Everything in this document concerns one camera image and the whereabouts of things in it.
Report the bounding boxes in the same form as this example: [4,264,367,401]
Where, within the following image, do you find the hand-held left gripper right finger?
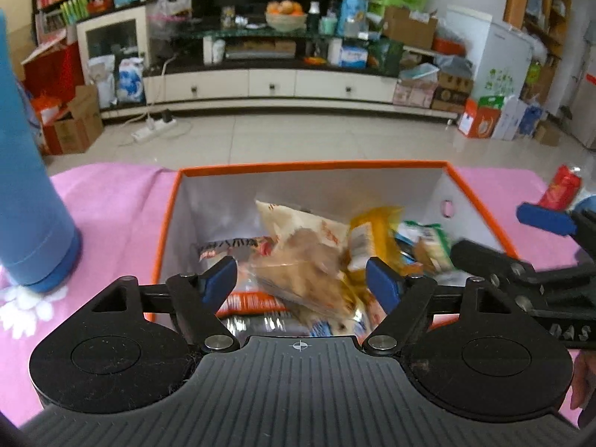
[362,256,522,355]

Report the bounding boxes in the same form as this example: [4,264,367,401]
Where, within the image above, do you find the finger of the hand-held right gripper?
[451,240,536,286]
[516,202,578,239]

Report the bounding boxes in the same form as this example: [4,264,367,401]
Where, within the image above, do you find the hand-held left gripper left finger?
[77,256,240,354]

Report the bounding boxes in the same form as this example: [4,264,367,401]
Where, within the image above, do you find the gold foil snack packet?
[347,206,406,273]

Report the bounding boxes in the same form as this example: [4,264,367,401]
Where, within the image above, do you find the green yellow snack packet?
[396,221,454,275]

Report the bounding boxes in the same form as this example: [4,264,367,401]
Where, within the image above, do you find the beige white snack packet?
[249,200,357,324]

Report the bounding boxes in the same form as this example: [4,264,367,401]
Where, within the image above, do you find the orange cardboard box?
[144,161,520,336]

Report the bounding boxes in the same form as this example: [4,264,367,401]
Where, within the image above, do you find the person's right hand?
[570,350,596,429]

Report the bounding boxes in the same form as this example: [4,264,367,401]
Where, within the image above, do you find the red soda can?
[538,164,584,211]

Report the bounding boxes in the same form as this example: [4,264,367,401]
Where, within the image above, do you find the white blue carton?
[494,98,543,141]

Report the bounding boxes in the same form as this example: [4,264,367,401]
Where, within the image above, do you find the orange white carton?
[459,97,506,139]

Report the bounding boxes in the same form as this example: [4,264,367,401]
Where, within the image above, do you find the pink flowered tablecloth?
[0,161,596,429]

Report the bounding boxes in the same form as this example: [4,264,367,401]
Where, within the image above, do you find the stacked printed cardboard boxes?
[432,71,473,113]

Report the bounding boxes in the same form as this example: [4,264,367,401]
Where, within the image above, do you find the white power strip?
[131,118,178,143]

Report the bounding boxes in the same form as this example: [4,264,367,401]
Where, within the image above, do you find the white chest freezer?
[446,6,534,103]

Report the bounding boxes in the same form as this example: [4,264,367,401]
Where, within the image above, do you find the white television stand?
[142,23,459,119]

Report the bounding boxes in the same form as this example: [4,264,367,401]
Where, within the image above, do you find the open cardboard box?
[43,85,104,155]

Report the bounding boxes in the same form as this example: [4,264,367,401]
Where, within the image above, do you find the blue thermos jug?
[0,9,82,294]

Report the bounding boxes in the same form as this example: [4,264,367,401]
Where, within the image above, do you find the wooden shelf unit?
[505,0,578,98]

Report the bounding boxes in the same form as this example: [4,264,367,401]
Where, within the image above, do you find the white blue sack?
[118,57,146,104]

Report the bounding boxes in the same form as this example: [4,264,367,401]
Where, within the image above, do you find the brown cardboard box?
[383,6,439,50]

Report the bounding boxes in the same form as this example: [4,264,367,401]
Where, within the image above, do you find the blue tissue pack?
[340,47,370,68]

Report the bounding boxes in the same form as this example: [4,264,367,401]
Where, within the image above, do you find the white glass-door cabinet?
[76,6,150,109]

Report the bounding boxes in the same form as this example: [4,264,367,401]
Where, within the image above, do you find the fruit bowl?
[265,0,309,33]

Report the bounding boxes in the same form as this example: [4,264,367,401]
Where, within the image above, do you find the blue powder bag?
[337,0,370,38]

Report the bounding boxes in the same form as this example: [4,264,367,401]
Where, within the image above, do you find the red box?
[22,39,80,98]

